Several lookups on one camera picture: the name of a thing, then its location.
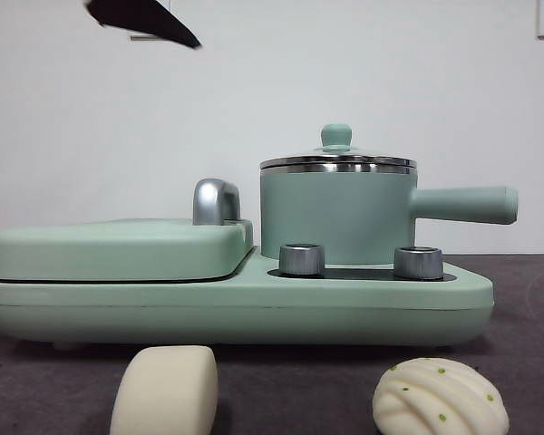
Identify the pleated bun with green dots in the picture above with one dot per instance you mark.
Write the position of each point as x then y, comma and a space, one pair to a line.
435, 399

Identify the glass pot lid green knob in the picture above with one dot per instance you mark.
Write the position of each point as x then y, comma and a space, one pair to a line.
336, 136

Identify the plain white steamed bun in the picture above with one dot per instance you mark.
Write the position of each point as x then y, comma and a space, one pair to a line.
163, 389

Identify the silver control knob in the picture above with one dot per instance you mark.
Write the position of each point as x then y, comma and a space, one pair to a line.
417, 263
301, 260

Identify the green griddle lid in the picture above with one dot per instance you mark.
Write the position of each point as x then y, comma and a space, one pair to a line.
118, 254

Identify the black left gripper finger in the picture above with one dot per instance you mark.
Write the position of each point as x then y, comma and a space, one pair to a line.
140, 18

